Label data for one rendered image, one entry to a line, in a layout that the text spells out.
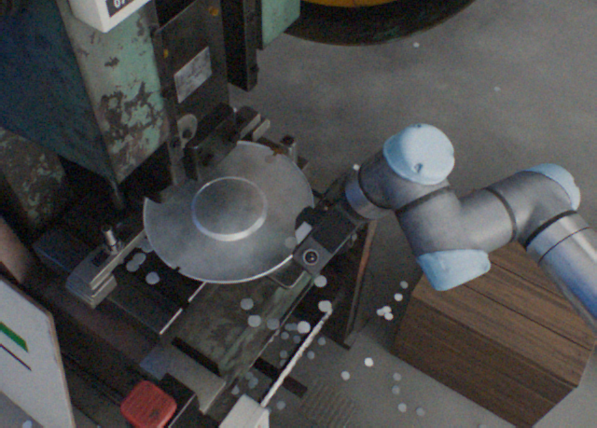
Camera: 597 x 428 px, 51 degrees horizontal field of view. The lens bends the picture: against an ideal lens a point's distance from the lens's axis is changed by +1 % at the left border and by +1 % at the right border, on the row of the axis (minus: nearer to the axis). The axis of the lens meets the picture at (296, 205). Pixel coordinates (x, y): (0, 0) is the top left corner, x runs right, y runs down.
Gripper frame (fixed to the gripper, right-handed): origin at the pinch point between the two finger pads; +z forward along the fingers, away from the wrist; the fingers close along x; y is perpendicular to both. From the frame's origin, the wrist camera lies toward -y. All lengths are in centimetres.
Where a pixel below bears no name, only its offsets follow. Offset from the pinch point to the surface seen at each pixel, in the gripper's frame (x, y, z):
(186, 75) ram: 29.1, -0.6, -17.4
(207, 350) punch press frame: 0.2, -18.2, 16.7
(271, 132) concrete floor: 19, 78, 97
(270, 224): 6.0, 1.5, 3.9
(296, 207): 4.4, 6.7, 3.0
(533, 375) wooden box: -63, 27, 26
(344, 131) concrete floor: -1, 93, 87
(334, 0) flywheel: 22.3, 33.7, -12.2
